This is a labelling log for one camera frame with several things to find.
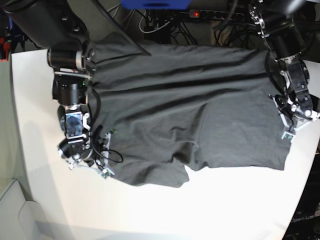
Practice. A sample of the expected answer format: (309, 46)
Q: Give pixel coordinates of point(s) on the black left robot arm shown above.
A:
(285, 45)

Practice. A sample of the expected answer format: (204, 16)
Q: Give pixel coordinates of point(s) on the black power strip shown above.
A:
(215, 15)

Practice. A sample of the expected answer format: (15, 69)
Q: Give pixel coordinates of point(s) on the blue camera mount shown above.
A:
(156, 4)

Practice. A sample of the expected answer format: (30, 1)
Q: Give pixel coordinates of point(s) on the white camera bracket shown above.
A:
(289, 131)
(94, 154)

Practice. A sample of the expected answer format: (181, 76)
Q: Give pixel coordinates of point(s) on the dark grey t-shirt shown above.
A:
(186, 107)

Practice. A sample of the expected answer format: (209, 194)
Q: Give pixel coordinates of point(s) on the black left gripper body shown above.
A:
(294, 113)

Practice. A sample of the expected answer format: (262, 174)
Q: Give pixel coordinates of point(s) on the red clamp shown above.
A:
(5, 48)

